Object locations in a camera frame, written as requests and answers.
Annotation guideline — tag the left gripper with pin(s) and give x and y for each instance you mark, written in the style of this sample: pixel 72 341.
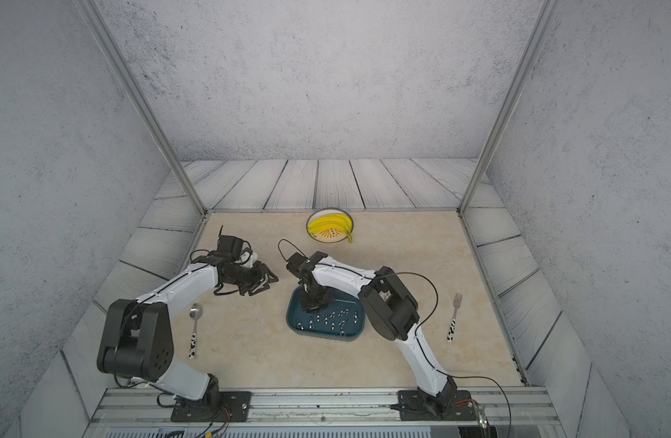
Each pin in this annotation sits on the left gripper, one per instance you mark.
pixel 261 276

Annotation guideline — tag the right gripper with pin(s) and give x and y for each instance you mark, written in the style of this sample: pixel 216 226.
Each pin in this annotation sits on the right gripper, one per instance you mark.
pixel 326 300

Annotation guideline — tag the teal plastic storage box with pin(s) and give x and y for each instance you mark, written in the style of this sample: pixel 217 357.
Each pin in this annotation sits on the teal plastic storage box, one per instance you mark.
pixel 343 319

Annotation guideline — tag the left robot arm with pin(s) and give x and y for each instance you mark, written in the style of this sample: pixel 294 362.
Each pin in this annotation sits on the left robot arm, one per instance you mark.
pixel 137 340

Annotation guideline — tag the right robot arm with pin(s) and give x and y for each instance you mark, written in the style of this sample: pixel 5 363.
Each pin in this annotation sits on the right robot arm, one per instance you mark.
pixel 391 310

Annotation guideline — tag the round patterned plate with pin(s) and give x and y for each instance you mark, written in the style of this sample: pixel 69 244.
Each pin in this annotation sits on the round patterned plate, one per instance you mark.
pixel 330 225

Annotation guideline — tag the yellow banana bunch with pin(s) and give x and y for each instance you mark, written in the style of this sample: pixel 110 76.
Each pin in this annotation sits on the yellow banana bunch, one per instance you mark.
pixel 331 224

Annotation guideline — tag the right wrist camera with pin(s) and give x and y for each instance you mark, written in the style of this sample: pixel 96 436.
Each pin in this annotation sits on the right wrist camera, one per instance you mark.
pixel 300 266

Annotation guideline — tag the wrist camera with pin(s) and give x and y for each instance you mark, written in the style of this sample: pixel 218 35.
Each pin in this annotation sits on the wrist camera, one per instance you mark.
pixel 300 266
pixel 234 249

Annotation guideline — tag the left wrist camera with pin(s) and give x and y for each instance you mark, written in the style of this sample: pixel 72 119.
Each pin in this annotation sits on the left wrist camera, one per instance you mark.
pixel 234 249

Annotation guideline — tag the spoon with patterned handle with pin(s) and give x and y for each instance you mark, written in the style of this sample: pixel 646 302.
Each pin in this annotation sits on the spoon with patterned handle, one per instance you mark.
pixel 195 314

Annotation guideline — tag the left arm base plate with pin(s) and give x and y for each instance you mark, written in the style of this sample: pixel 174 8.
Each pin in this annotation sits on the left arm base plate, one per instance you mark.
pixel 222 407

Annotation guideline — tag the fork with patterned handle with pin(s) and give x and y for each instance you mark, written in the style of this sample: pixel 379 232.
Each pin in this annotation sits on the fork with patterned handle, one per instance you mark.
pixel 453 322

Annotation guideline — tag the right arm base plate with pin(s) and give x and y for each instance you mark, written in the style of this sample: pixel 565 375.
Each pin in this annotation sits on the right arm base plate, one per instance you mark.
pixel 415 405

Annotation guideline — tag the aluminium mounting rail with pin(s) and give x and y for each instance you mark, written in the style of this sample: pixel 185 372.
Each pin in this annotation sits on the aluminium mounting rail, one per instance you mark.
pixel 512 412

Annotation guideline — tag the left frame post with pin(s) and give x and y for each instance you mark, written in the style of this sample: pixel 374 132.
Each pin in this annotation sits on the left frame post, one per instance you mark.
pixel 105 41

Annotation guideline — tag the frame post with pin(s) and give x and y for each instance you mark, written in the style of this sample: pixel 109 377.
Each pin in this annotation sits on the frame post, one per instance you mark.
pixel 105 41
pixel 528 58

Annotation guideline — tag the right frame post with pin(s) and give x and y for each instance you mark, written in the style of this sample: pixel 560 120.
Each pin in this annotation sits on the right frame post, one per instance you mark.
pixel 528 58

